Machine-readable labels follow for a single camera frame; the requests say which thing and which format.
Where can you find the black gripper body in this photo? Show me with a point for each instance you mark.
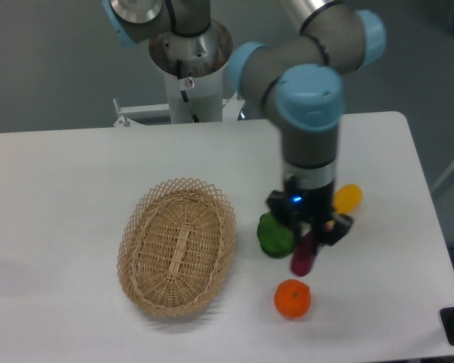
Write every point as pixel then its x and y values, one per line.
pixel 312 207

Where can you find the purple sweet potato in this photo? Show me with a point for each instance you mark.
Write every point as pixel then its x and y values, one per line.
pixel 304 255

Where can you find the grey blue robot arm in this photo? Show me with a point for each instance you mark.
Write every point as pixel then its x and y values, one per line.
pixel 296 86

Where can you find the woven wicker basket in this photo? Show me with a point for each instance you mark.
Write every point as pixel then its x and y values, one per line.
pixel 177 248

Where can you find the green bok choy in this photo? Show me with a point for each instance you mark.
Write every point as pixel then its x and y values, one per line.
pixel 275 241

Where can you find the yellow corn cob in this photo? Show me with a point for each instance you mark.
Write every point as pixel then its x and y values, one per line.
pixel 347 199

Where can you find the orange tangerine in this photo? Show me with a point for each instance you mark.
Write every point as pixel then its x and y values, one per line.
pixel 292 298

